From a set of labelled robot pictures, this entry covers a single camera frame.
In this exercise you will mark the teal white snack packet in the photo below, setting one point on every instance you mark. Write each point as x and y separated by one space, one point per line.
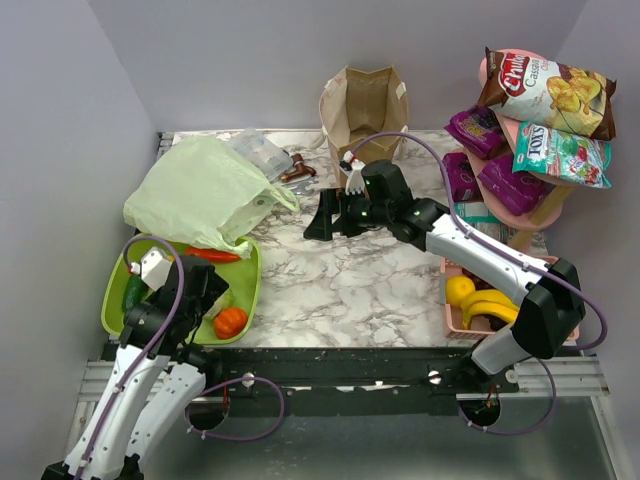
479 217

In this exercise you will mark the pink plastic basket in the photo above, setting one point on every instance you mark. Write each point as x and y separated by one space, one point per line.
482 326

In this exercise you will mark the yellow toy lemon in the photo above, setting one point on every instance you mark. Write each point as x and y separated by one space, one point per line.
457 288

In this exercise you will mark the brown cassava chips bag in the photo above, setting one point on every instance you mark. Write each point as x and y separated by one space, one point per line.
547 93

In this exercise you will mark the purple snack bag left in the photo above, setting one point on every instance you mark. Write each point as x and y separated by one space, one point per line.
463 184

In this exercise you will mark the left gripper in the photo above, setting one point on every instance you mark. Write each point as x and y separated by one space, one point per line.
217 287

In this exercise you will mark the purple snack bag top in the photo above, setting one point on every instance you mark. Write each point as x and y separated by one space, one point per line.
478 130

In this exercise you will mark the green toy cabbage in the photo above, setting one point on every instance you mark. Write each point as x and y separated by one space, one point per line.
223 302

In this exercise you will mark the brown toy faucet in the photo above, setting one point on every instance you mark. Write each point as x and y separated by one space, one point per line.
299 170

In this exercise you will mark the orange toy pumpkin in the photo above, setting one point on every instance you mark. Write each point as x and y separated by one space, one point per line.
229 323

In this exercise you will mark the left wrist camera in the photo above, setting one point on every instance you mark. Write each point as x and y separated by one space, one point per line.
153 268

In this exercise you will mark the yellow toy bananas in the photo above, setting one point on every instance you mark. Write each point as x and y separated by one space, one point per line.
487 302

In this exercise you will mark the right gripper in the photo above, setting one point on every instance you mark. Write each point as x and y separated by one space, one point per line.
331 201

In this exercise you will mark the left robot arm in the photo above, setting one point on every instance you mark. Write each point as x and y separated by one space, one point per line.
157 371

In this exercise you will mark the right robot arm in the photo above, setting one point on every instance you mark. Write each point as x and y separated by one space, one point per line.
547 294

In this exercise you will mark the red toy carrot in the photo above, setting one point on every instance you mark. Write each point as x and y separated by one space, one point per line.
213 255

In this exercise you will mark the pink tiered shelf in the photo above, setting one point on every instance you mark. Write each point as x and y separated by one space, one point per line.
546 212

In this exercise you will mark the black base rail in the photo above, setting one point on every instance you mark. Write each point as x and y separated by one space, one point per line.
272 383

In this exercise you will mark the dark red toy grapes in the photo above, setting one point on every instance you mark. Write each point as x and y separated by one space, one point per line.
479 283

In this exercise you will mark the purple snack bag right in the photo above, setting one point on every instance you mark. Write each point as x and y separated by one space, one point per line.
520 192

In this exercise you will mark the light green plastic grocery bag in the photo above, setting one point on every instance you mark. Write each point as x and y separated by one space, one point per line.
204 194

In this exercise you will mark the green toy cucumber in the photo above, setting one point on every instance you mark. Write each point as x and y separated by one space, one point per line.
135 291

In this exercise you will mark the teal Fox's candy bag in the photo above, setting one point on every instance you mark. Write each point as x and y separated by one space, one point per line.
563 156

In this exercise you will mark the purple snack bag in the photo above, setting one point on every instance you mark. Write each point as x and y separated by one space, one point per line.
520 192
463 184
478 130

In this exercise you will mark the silver wrench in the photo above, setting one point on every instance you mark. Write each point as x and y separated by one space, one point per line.
301 188

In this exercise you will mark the brown paper bag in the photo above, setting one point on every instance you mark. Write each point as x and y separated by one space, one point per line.
356 104

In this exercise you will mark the clear plastic organizer box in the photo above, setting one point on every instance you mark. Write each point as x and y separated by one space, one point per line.
270 159

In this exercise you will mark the lime green tray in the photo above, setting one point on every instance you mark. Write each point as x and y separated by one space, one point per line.
243 277

